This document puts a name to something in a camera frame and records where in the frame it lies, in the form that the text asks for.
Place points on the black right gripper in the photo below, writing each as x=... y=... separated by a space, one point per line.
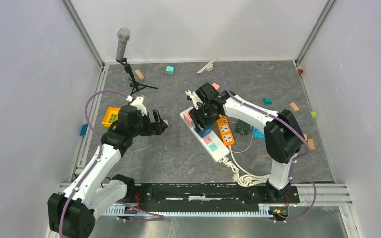
x=196 y=114

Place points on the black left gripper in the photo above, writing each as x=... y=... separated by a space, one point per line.
x=158 y=127

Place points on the pink cube socket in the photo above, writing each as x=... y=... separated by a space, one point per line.
x=187 y=119

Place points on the white multicolour power strip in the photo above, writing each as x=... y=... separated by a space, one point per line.
x=212 y=144

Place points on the blue cube socket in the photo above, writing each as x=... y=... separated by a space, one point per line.
x=205 y=132

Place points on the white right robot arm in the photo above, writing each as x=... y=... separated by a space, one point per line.
x=282 y=133

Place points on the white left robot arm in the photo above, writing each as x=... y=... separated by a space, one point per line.
x=73 y=213

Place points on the small pink charger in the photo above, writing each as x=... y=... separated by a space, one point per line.
x=216 y=86

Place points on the orange power strip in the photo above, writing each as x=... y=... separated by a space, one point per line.
x=225 y=131

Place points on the dark green socket cube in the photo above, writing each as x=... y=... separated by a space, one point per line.
x=242 y=128

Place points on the black tripod mic stand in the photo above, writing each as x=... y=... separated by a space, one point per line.
x=136 y=86

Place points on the yellow toy crate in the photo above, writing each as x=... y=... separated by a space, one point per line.
x=111 y=116

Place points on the blue white lego brick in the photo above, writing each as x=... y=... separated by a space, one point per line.
x=257 y=133

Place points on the teal cube block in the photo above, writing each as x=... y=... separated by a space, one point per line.
x=169 y=69

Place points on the tan wooden block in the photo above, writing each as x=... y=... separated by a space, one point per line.
x=140 y=75

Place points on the teal triangle block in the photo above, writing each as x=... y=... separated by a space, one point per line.
x=267 y=101

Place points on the tan block right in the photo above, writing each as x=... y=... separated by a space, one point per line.
x=294 y=106

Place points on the grey microphone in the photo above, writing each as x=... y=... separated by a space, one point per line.
x=123 y=38

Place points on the green small block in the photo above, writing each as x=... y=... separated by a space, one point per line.
x=313 y=114

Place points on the wooden blocks pair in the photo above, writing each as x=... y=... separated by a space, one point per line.
x=310 y=142

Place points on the white plastic bracket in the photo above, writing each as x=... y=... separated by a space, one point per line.
x=208 y=67

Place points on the blue clip on rail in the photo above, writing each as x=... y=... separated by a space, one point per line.
x=83 y=131

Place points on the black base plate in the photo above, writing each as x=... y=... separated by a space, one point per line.
x=205 y=197

